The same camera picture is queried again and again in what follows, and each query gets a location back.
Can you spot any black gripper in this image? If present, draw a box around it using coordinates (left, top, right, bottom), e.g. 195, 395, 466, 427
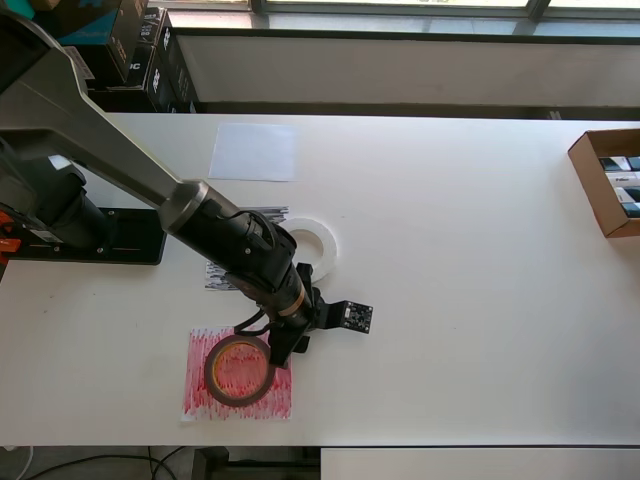
268, 261, 322, 372

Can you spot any red tape roll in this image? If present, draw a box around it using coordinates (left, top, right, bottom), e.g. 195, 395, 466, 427
203, 335, 277, 407

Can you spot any white tape roll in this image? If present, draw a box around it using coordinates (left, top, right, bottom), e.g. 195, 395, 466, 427
279, 215, 340, 287

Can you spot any black scribbled paper sheet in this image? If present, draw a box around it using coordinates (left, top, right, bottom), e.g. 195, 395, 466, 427
203, 204, 292, 292

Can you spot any red scribbled paper sheet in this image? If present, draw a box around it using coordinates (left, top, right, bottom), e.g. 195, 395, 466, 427
180, 324, 294, 424

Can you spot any white board panel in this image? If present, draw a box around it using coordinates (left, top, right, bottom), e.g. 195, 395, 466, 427
320, 447, 640, 480

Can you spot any blank white paper sheet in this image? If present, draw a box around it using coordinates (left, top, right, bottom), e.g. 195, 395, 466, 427
208, 123, 297, 183

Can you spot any black printed product box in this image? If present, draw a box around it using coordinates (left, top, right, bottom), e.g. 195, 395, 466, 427
145, 22, 204, 115
107, 0, 170, 86

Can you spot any orange clamp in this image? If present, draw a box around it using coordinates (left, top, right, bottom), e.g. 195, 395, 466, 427
0, 209, 22, 255

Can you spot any black box with white label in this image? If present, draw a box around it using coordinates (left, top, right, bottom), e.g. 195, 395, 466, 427
64, 43, 132, 94

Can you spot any open brown cardboard box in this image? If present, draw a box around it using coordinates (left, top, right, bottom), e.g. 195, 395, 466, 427
567, 128, 640, 239

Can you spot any teal product box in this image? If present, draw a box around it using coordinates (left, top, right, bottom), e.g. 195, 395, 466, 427
52, 0, 122, 47

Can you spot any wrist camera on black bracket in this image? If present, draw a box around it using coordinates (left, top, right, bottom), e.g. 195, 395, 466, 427
314, 298, 375, 335

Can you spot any black camera cable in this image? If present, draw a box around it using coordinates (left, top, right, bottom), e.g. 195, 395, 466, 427
232, 308, 275, 337

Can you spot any black table frame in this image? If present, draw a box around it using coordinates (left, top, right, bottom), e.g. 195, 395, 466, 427
192, 447, 321, 480

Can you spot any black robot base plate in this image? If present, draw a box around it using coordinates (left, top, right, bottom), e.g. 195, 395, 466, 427
29, 207, 170, 266

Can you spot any black floor cable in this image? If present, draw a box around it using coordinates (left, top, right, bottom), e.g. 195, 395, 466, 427
29, 446, 201, 480

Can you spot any white floor cable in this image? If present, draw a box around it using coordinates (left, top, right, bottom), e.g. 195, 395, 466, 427
0, 443, 36, 480

